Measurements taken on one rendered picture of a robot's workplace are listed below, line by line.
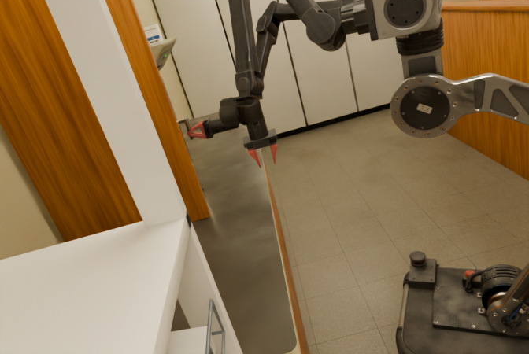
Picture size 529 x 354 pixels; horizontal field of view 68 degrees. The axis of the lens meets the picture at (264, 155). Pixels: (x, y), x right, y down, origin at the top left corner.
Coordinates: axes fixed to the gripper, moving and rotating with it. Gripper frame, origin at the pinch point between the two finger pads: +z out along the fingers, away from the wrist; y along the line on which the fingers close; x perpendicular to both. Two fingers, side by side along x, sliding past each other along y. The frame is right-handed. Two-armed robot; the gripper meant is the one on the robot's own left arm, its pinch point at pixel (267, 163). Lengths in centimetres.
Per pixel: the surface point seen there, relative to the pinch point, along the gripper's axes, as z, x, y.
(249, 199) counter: 15.8, -10.5, 9.5
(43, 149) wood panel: -22, -6, 64
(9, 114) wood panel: -34, -6, 69
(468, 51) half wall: 30, -175, -162
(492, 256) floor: 110, -55, -100
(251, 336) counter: 15, 49, 12
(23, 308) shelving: -27, 81, 22
